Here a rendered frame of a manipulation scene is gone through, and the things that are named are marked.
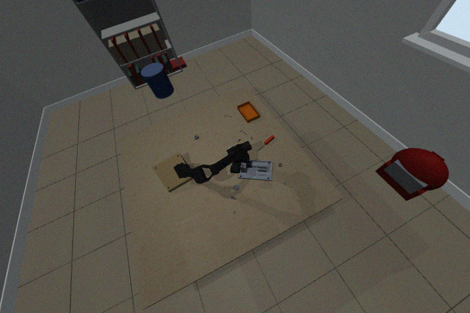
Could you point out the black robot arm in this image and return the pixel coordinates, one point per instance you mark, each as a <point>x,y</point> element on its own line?
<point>236,153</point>

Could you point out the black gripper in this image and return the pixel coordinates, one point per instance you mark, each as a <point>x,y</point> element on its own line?
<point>235,168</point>

